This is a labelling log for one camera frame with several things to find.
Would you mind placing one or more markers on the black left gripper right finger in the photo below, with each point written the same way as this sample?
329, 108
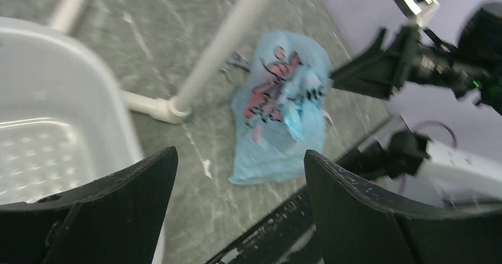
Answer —
357, 221

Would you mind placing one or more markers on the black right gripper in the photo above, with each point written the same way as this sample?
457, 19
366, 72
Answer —
380, 73

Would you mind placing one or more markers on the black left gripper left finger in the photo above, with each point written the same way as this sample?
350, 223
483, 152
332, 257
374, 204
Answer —
114, 219

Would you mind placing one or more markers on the light blue printed plastic bag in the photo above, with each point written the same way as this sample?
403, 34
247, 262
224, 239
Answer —
279, 109

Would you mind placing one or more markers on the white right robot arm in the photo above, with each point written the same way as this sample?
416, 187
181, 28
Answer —
414, 154

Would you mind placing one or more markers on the white plastic basket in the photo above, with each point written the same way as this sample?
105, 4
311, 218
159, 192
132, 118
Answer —
64, 123

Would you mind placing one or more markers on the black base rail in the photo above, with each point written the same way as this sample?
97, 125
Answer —
286, 235

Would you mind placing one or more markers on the white PVC pipe frame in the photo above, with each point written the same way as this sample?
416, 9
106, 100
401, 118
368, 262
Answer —
174, 110

